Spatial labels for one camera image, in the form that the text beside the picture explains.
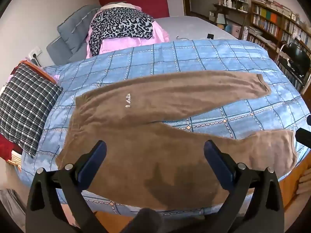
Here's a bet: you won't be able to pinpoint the wooden bed frame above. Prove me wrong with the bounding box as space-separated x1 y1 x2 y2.
279 160 311 210

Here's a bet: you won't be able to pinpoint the pale blue lamp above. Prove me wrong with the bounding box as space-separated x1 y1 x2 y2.
216 13 226 30

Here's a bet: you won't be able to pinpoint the person's right hand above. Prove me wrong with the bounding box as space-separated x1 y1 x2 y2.
295 167 311 195

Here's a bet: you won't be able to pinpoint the brown fleece pants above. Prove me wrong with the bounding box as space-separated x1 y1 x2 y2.
55 70 298 211

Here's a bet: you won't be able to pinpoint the white wall socket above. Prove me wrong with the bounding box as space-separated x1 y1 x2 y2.
29 46 43 59

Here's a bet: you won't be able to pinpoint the grey quilted cushion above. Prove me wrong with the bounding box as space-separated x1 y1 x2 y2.
46 5 102 63

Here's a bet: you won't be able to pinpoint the leopard print cloth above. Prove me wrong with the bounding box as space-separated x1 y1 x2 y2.
88 7 155 57

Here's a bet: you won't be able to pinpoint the wooden bookshelf with books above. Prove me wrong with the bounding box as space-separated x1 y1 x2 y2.
246 0 311 95

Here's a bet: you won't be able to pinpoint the grey bed sheet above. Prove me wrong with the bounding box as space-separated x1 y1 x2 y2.
154 15 240 44

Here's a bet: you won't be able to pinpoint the pink bedding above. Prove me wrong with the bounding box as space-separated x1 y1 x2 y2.
86 19 170 59

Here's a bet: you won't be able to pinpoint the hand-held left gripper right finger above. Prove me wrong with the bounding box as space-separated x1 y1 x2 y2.
204 140 285 233

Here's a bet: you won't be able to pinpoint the blue checked blanket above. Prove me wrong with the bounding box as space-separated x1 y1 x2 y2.
21 39 311 217

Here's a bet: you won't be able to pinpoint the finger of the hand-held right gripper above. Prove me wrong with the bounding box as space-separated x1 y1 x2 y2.
295 127 311 149

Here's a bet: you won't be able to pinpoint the black chair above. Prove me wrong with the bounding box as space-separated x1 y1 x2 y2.
274 42 311 95

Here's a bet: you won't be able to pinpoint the red cloth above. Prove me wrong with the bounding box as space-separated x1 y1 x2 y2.
0 134 23 162

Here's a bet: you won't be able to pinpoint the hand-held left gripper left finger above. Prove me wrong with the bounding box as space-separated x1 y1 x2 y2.
25 140 107 233

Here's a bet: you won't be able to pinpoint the grey cloth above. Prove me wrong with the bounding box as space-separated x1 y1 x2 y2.
0 189 27 225

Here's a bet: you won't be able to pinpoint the wooden wall shelf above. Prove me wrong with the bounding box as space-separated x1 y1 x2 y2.
209 0 251 27

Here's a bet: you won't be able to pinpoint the dark plaid pillow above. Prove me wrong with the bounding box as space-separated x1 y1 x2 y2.
0 63 64 159

